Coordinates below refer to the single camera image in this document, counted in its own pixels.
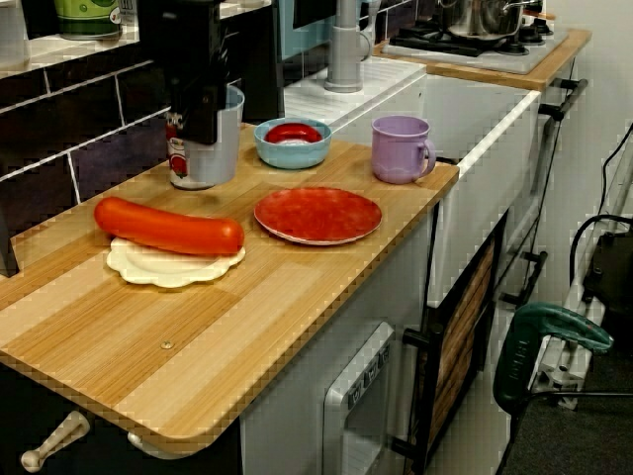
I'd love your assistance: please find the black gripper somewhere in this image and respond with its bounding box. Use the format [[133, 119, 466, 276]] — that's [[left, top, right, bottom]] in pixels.
[[146, 28, 234, 145]]

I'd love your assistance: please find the light blue plastic cup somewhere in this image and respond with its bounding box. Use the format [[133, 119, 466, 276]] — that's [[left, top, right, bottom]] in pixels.
[[185, 84, 246, 188]]

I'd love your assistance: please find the red toy food piece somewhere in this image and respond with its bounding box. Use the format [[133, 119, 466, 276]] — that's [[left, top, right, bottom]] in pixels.
[[263, 122, 323, 145]]

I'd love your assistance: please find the red toy sausage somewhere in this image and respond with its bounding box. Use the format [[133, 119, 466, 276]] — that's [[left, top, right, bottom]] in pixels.
[[93, 196, 245, 257]]

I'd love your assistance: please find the tomato soup can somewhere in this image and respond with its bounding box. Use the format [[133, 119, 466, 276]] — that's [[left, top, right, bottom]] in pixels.
[[165, 111, 217, 192]]

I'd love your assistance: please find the light blue bowl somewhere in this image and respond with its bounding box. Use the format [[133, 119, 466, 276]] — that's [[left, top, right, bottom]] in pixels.
[[253, 117, 332, 170]]

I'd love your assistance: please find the red round plate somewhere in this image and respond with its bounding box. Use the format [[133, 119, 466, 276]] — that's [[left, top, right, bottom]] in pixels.
[[253, 186, 384, 246]]

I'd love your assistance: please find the white scalloped toy dough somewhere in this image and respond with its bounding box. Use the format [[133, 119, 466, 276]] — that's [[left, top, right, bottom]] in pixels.
[[106, 235, 247, 289]]

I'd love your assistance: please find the green labelled can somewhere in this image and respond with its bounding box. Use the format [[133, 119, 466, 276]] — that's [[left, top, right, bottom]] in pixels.
[[52, 0, 124, 41]]

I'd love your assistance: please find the grey toy faucet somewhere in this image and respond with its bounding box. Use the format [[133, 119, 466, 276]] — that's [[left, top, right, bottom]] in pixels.
[[323, 0, 373, 94]]

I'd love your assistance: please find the purple plastic mug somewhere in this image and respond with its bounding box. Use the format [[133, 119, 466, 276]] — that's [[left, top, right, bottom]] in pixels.
[[371, 115, 438, 185]]

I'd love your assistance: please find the white plastic jar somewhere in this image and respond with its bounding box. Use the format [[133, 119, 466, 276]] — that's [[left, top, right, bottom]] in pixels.
[[0, 0, 32, 70]]

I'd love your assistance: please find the white toy kitchen cabinet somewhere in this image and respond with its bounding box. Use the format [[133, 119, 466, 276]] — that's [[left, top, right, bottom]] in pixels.
[[239, 56, 580, 475]]

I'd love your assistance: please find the steel cooking pot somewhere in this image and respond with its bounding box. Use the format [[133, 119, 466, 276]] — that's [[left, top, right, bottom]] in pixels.
[[437, 0, 538, 42]]

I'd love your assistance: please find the grey dispenser panel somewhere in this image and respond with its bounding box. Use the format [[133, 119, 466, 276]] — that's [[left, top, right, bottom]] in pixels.
[[322, 321, 397, 475]]

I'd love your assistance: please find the white hook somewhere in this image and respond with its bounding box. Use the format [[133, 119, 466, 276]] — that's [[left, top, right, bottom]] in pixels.
[[127, 429, 172, 455]]

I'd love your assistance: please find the black framed wood-pattern door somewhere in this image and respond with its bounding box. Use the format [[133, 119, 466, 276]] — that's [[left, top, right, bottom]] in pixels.
[[412, 210, 509, 474]]

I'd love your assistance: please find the grey toy stove top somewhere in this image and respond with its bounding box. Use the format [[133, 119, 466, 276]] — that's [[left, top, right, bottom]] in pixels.
[[380, 18, 570, 75]]

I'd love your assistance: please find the green power drill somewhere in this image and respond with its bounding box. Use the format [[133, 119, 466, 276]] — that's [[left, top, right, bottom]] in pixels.
[[493, 302, 615, 406]]

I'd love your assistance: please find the silver aluminium profile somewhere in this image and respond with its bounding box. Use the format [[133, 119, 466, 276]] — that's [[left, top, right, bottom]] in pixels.
[[526, 162, 633, 412]]

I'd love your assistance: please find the black box device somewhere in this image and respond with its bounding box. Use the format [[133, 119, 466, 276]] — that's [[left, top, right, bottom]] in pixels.
[[582, 231, 633, 326]]

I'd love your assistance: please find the dark upright post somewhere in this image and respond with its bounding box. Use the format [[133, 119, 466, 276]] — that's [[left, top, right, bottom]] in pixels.
[[231, 0, 287, 125]]

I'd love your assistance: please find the white lever handle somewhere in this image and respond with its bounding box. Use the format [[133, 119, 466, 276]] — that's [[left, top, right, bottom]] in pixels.
[[20, 410, 91, 472]]

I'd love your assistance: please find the black bar handle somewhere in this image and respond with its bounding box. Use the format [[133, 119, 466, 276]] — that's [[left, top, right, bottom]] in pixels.
[[499, 250, 549, 309], [537, 77, 589, 122]]

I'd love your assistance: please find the black drill cable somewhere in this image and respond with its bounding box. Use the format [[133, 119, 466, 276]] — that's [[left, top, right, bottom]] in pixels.
[[528, 389, 633, 401]]

